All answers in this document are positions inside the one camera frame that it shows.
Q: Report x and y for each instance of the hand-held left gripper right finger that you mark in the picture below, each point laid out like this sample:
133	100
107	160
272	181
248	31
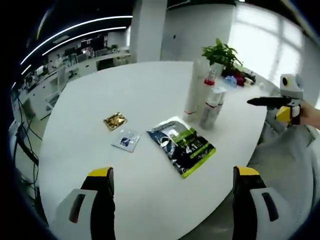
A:
247	207

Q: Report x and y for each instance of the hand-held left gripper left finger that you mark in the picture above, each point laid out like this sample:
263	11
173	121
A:
97	207

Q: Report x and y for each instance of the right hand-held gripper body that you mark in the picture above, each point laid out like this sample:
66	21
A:
292	87

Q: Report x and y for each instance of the silver skincare bottle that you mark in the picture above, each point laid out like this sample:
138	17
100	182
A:
210	117

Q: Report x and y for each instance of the tall red-collar skincare bottle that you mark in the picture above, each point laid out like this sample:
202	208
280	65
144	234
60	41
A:
209	81

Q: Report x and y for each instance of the white skincare tube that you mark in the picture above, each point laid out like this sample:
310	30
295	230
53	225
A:
193	100

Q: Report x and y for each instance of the clear skincare sachet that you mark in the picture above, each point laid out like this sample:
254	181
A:
127	140

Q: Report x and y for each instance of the gold skincare sachet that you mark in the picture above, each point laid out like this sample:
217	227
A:
115	121

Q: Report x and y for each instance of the green black skincare packet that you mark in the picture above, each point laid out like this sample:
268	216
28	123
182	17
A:
180	147

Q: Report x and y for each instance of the dark tabletop device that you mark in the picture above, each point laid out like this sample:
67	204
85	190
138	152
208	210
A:
250	80

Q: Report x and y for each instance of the red cloth bundle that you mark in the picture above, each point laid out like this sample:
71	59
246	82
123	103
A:
240	80

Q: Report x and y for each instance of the blue crumpled cloth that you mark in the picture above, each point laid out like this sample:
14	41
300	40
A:
230	80

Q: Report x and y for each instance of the potted green plant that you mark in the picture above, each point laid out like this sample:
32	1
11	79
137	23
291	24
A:
220	53

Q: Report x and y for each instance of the white office chair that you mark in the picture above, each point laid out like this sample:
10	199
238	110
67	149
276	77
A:
61	77

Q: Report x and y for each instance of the white office desk row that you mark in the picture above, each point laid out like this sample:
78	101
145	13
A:
87	66

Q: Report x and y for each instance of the ceiling light strip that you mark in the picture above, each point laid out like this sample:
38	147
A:
120	28
125	17

